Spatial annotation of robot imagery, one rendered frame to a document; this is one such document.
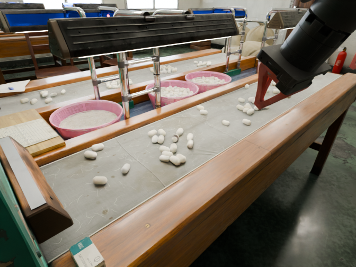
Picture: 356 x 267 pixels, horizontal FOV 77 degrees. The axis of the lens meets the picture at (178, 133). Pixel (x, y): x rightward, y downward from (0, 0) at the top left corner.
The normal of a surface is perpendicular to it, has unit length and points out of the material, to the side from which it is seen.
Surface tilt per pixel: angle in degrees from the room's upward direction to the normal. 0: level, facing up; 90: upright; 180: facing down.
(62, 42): 58
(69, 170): 0
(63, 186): 0
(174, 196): 0
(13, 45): 90
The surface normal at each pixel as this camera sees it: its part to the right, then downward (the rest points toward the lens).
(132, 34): 0.59, -0.16
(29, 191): 0.01, -0.86
